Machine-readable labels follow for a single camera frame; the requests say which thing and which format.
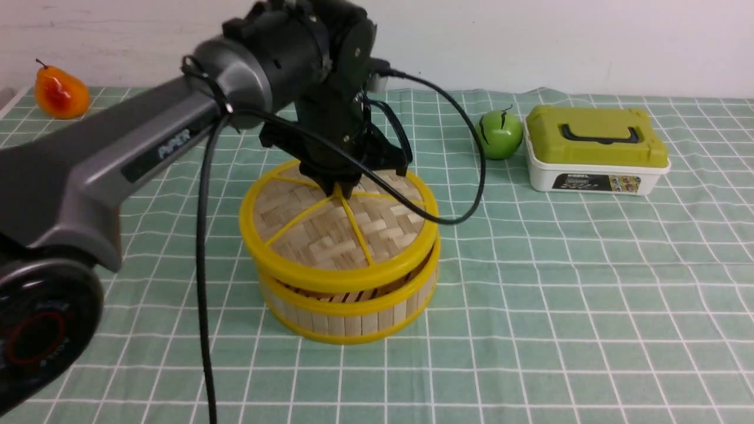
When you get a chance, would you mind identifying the yellow bamboo steamer base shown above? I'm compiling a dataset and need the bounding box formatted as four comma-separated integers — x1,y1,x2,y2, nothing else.
259,238,441,345

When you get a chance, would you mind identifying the yellow woven bamboo steamer lid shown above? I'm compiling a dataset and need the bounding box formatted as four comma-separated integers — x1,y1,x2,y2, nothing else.
238,160,441,293

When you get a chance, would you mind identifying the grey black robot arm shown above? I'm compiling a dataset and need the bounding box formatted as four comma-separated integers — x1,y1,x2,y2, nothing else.
2,1,410,415

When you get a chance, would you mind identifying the black cable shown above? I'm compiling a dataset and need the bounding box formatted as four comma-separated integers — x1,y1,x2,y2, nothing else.
181,56,487,424

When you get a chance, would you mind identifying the green lidded white plastic box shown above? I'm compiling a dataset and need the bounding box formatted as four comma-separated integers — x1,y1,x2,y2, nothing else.
525,105,671,196

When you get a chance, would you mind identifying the orange red toy pear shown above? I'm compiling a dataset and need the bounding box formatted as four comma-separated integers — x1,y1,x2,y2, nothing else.
33,59,91,120

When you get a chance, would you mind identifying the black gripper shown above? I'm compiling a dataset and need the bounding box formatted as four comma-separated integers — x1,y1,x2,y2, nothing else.
259,88,410,200

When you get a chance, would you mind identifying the green toy apple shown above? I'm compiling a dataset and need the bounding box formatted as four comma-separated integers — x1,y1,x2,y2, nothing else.
477,104,524,160

